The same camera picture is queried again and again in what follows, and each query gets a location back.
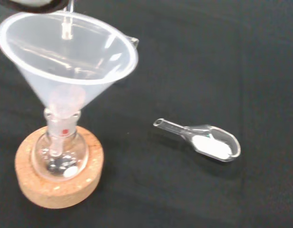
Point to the black bench cloth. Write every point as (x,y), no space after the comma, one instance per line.
(208,59)

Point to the glass round-bottom flask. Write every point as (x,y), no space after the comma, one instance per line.
(41,152)

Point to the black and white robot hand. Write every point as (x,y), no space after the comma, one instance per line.
(45,8)

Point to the translucent plastic funnel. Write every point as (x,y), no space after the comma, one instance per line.
(65,92)

